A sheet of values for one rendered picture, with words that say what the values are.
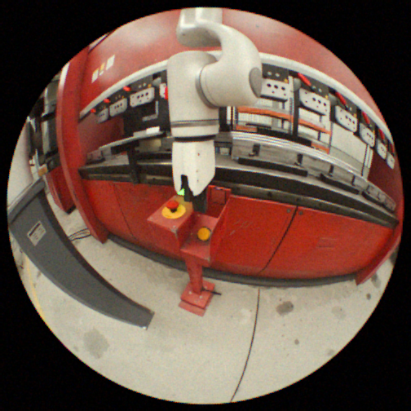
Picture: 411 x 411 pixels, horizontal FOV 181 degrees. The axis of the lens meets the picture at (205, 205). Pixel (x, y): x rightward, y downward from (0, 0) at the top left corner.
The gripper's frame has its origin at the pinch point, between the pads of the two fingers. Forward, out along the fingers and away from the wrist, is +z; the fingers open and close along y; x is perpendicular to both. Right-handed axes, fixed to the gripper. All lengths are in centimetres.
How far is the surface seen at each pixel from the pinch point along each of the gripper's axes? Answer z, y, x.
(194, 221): 11.4, -4.0, -4.5
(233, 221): 21.7, -18.7, 5.7
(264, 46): -58, -38, 14
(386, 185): -13, -80, 168
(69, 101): -70, -9, -125
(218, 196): 4.2, -9.8, 1.2
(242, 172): -0.3, -20.6, 6.4
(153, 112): -24, -31, -39
